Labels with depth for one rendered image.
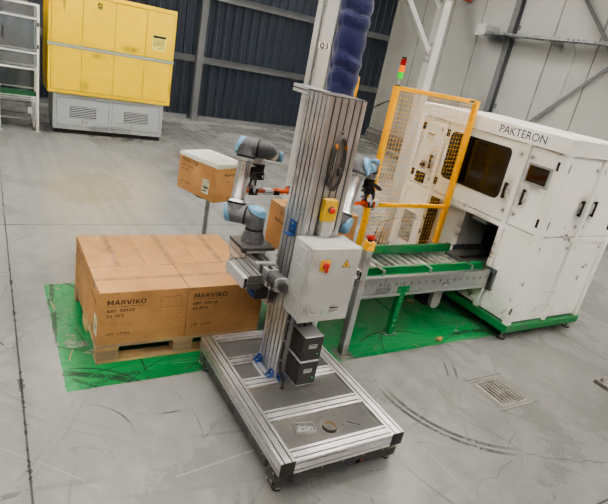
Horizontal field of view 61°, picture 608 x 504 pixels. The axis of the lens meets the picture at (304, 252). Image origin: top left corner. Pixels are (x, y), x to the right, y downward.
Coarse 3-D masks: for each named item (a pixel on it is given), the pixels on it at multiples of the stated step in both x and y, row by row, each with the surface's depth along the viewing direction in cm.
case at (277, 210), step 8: (272, 200) 413; (280, 200) 415; (272, 208) 413; (280, 208) 402; (272, 216) 414; (280, 216) 403; (352, 216) 413; (272, 224) 414; (280, 224) 403; (272, 232) 415; (280, 232) 404; (352, 232) 420; (272, 240) 415; (352, 240) 423
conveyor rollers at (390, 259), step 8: (360, 256) 487; (376, 256) 495; (384, 256) 500; (392, 256) 504; (400, 256) 508; (408, 256) 520; (416, 256) 523; (424, 256) 527; (432, 256) 530; (440, 256) 533; (448, 256) 537; (376, 264) 480; (384, 264) 484; (392, 264) 488; (400, 264) 491; (408, 264) 495
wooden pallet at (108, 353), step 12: (84, 312) 384; (84, 324) 386; (192, 336) 381; (204, 336) 386; (96, 348) 346; (108, 348) 351; (144, 348) 375; (156, 348) 378; (168, 348) 381; (180, 348) 380; (192, 348) 387; (96, 360) 350; (108, 360) 354; (120, 360) 359
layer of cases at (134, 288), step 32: (96, 256) 381; (128, 256) 391; (160, 256) 402; (192, 256) 415; (224, 256) 426; (96, 288) 340; (128, 288) 345; (160, 288) 354; (192, 288) 364; (224, 288) 378; (96, 320) 344; (128, 320) 350; (160, 320) 362; (192, 320) 375; (224, 320) 390; (256, 320) 405
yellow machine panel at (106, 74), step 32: (64, 0) 879; (96, 0) 901; (64, 32) 897; (96, 32) 921; (128, 32) 946; (160, 32) 972; (64, 64) 916; (96, 64) 941; (128, 64) 967; (160, 64) 995; (64, 96) 941; (96, 96) 963; (128, 96) 990; (160, 96) 1019; (64, 128) 963; (96, 128) 990; (128, 128) 1018; (160, 128) 1049
